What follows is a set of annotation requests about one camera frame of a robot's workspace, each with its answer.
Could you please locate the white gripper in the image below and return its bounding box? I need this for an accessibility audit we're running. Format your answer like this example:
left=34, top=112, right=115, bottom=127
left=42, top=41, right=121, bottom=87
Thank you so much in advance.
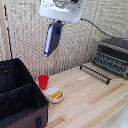
left=38, top=0, right=83, bottom=37

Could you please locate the red plastic cup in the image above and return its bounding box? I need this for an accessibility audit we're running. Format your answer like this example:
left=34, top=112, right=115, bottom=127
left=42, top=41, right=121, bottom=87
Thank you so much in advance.
left=37, top=74, right=50, bottom=91

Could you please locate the black toaster oven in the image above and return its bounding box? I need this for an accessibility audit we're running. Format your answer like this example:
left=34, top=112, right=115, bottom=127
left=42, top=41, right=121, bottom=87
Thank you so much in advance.
left=91, top=37, right=128, bottom=80

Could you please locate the white oval bowl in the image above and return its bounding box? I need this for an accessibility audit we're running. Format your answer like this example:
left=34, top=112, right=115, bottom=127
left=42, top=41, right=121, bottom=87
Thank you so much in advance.
left=45, top=86, right=66, bottom=104

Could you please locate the yellow banana piece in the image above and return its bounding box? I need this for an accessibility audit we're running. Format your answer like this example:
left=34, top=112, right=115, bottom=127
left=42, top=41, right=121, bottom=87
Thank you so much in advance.
left=48, top=89, right=61, bottom=99
left=52, top=91, right=64, bottom=101

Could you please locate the black fabric storage box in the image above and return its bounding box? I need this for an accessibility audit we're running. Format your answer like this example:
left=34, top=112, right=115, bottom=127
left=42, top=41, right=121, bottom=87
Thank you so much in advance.
left=0, top=58, right=50, bottom=128

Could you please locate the black cable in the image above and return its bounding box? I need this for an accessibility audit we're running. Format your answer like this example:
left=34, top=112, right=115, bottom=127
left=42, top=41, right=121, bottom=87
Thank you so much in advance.
left=80, top=17, right=128, bottom=40

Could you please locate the black wire oven rack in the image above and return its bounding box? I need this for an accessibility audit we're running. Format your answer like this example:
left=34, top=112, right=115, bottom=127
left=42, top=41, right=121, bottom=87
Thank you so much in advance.
left=79, top=63, right=112, bottom=86

